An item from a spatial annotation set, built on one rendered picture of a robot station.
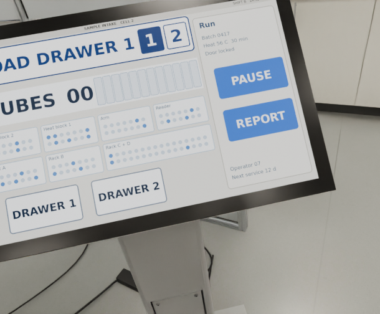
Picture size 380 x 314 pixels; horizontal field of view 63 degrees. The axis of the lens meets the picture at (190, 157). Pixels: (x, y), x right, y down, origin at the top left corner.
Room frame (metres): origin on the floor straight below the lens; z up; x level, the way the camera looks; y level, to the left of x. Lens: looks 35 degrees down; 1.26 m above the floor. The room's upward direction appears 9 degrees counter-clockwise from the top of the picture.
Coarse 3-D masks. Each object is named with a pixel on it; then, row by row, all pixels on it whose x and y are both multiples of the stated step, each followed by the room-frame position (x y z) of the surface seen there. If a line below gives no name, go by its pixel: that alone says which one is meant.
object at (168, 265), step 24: (120, 240) 0.39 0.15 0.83; (144, 240) 0.39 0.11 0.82; (168, 240) 0.39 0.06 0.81; (192, 240) 0.39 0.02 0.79; (144, 264) 0.38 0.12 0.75; (168, 264) 0.39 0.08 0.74; (192, 264) 0.39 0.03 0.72; (144, 288) 0.38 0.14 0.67; (168, 288) 0.39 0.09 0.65; (192, 288) 0.39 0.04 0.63; (168, 312) 0.39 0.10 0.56; (192, 312) 0.39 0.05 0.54; (216, 312) 0.65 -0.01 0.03; (240, 312) 0.63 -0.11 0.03
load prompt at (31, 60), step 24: (144, 24) 0.46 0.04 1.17; (168, 24) 0.46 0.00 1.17; (0, 48) 0.44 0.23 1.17; (24, 48) 0.44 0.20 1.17; (48, 48) 0.44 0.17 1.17; (72, 48) 0.44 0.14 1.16; (96, 48) 0.44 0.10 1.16; (120, 48) 0.44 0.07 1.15; (144, 48) 0.44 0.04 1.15; (168, 48) 0.44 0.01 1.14; (192, 48) 0.43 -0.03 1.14; (0, 72) 0.42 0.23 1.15; (24, 72) 0.42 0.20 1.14; (48, 72) 0.42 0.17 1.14
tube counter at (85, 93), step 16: (160, 64) 0.42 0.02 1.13; (176, 64) 0.42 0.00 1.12; (192, 64) 0.42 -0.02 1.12; (80, 80) 0.41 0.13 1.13; (96, 80) 0.41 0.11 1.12; (112, 80) 0.41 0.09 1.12; (128, 80) 0.41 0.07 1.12; (144, 80) 0.41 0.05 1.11; (160, 80) 0.41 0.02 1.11; (176, 80) 0.41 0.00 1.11; (192, 80) 0.40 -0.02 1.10; (80, 96) 0.40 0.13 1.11; (96, 96) 0.40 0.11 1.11; (112, 96) 0.40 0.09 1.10; (128, 96) 0.39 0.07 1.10; (144, 96) 0.39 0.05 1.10
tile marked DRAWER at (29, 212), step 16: (48, 192) 0.32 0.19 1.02; (64, 192) 0.32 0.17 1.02; (16, 208) 0.31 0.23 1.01; (32, 208) 0.30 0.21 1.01; (48, 208) 0.30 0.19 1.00; (64, 208) 0.30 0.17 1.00; (80, 208) 0.30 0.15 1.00; (16, 224) 0.29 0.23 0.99; (32, 224) 0.29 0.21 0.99; (48, 224) 0.29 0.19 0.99
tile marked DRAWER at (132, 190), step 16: (112, 176) 0.33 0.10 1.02; (128, 176) 0.32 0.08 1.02; (144, 176) 0.32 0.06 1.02; (160, 176) 0.32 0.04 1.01; (96, 192) 0.31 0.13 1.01; (112, 192) 0.31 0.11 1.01; (128, 192) 0.31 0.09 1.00; (144, 192) 0.31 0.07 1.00; (160, 192) 0.31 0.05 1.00; (96, 208) 0.30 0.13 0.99; (112, 208) 0.30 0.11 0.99; (128, 208) 0.30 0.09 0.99
